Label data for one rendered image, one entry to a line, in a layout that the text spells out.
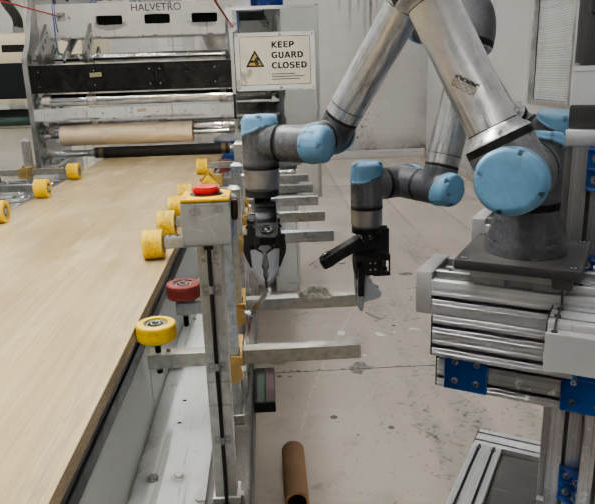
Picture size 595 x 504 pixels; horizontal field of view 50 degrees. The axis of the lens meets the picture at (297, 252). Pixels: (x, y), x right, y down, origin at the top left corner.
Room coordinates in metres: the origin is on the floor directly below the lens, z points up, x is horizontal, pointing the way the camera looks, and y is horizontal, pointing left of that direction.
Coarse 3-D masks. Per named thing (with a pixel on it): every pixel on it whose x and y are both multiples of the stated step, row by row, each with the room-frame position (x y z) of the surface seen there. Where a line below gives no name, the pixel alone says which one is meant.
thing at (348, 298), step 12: (192, 300) 1.46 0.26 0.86; (252, 300) 1.46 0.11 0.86; (276, 300) 1.46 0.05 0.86; (288, 300) 1.46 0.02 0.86; (300, 300) 1.46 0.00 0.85; (312, 300) 1.46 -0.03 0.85; (324, 300) 1.47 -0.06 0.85; (336, 300) 1.47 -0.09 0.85; (348, 300) 1.47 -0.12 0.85; (180, 312) 1.45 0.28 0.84; (192, 312) 1.45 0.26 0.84
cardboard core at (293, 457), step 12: (288, 444) 2.07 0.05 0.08; (300, 444) 2.08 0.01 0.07; (288, 456) 1.99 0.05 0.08; (300, 456) 1.99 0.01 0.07; (288, 468) 1.92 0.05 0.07; (300, 468) 1.92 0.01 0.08; (288, 480) 1.86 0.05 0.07; (300, 480) 1.85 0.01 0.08; (288, 492) 1.80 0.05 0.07; (300, 492) 1.79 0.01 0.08
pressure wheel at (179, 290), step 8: (176, 280) 1.48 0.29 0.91; (184, 280) 1.47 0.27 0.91; (192, 280) 1.48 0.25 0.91; (168, 288) 1.44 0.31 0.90; (176, 288) 1.43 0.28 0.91; (184, 288) 1.43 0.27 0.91; (192, 288) 1.44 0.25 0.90; (168, 296) 1.44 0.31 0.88; (176, 296) 1.43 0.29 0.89; (184, 296) 1.43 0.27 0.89; (192, 296) 1.43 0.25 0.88; (184, 320) 1.46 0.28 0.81
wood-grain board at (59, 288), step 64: (64, 192) 2.81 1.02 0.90; (128, 192) 2.76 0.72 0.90; (0, 256) 1.78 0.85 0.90; (64, 256) 1.76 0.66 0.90; (128, 256) 1.74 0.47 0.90; (0, 320) 1.27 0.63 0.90; (64, 320) 1.26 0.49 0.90; (128, 320) 1.25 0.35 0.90; (0, 384) 0.98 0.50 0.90; (64, 384) 0.97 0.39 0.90; (0, 448) 0.78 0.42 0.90; (64, 448) 0.78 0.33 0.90
